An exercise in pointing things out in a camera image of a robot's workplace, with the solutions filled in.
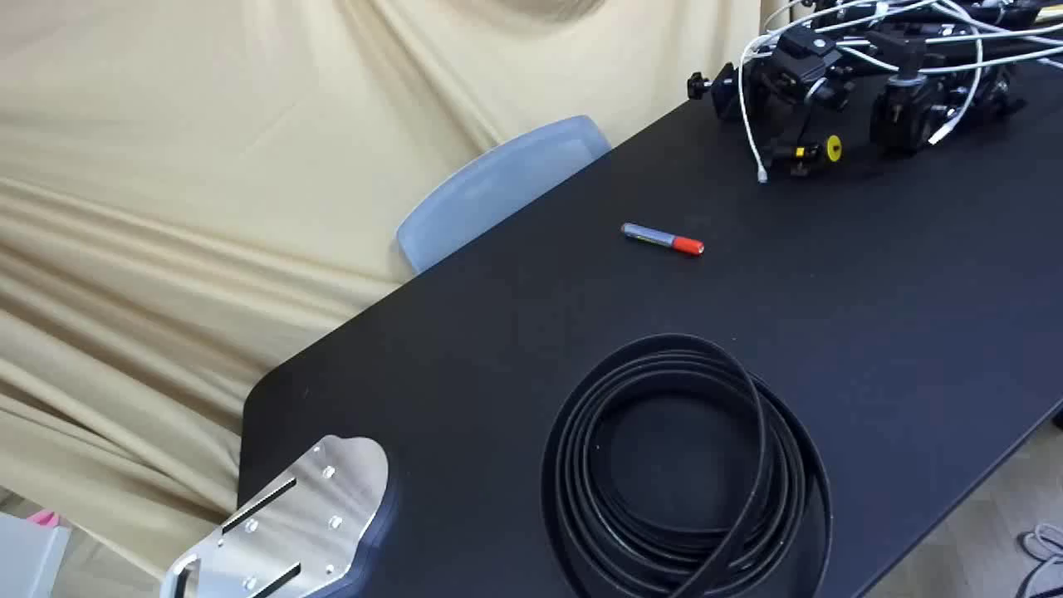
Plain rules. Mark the grey pen with orange cap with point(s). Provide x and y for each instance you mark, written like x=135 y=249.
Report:
x=662 y=237

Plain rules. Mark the blue chair back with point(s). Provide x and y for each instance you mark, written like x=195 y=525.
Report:
x=486 y=194

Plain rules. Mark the beige fabric backdrop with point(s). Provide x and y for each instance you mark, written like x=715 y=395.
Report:
x=199 y=219

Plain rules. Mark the white box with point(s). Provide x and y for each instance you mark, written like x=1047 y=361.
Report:
x=27 y=557

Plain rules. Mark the silver metal bracket plate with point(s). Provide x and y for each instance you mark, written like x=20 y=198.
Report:
x=292 y=534

